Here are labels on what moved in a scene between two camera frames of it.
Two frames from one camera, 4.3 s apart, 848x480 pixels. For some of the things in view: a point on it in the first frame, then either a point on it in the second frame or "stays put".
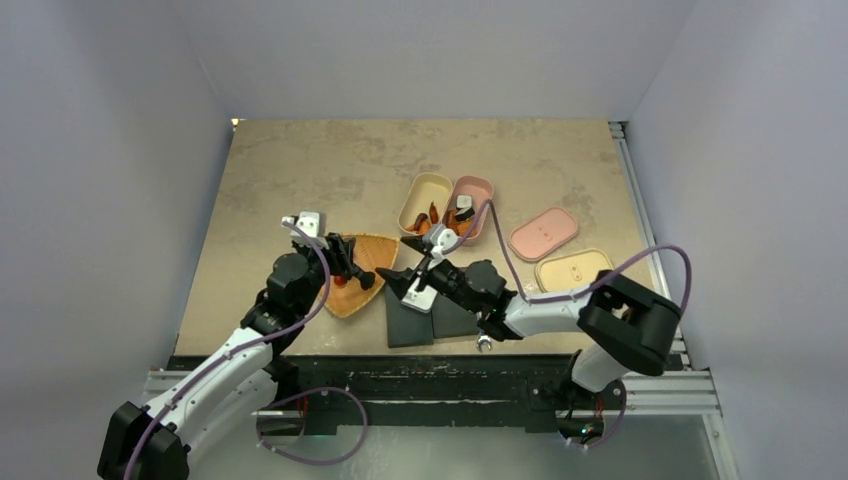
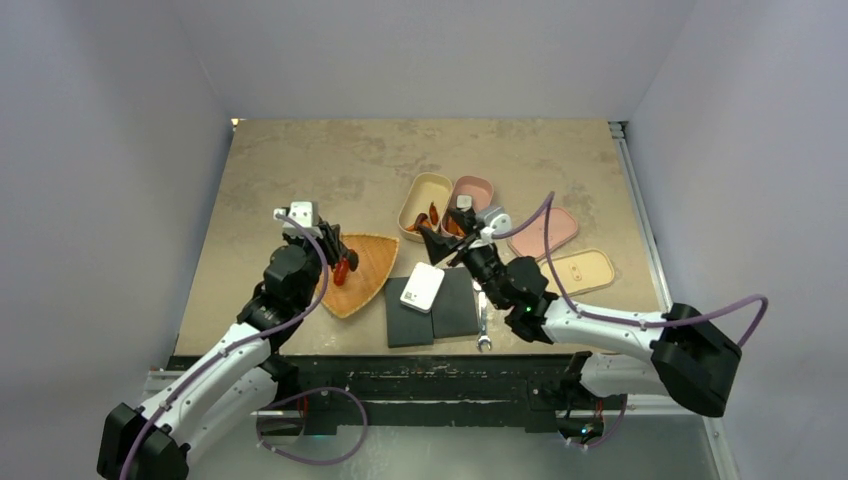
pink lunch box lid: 544,234 stays put
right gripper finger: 419,245 → 466,218
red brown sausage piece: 433,213 stays put
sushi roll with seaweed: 464,201 stays put
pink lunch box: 481,189 stays put
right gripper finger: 398,280 → 436,244
